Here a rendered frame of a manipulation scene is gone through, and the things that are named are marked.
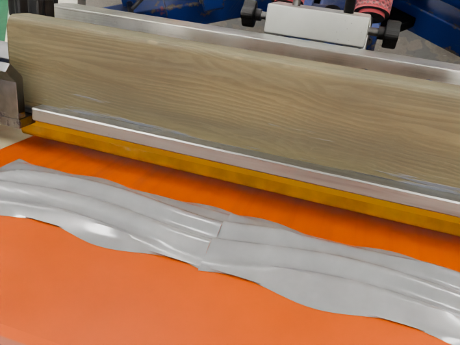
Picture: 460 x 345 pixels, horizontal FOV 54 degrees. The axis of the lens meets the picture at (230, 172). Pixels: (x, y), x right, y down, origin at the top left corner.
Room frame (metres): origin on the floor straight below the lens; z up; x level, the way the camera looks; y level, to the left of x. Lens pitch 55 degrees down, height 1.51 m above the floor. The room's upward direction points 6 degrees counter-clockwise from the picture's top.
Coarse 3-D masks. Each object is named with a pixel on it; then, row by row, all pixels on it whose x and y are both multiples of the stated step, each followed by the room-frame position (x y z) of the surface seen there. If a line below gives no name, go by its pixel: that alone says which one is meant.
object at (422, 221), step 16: (32, 128) 0.26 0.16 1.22; (80, 144) 0.24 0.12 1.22; (96, 144) 0.24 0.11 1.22; (112, 144) 0.24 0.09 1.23; (144, 160) 0.22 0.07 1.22; (160, 160) 0.22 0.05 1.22; (176, 160) 0.21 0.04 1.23; (208, 176) 0.20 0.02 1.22; (224, 176) 0.20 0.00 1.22; (240, 176) 0.19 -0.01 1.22; (288, 192) 0.18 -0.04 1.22; (304, 192) 0.17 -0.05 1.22; (320, 192) 0.17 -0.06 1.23; (352, 208) 0.16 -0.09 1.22; (368, 208) 0.15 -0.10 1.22; (384, 208) 0.15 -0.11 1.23; (416, 224) 0.14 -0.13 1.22; (432, 224) 0.14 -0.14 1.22; (448, 224) 0.14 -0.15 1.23
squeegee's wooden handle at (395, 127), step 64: (64, 64) 0.27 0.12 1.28; (128, 64) 0.26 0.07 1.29; (192, 64) 0.24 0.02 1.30; (256, 64) 0.23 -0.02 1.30; (320, 64) 0.22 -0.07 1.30; (192, 128) 0.22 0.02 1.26; (256, 128) 0.20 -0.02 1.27; (320, 128) 0.19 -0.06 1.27; (384, 128) 0.18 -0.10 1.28; (448, 128) 0.17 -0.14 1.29; (448, 192) 0.14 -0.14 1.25
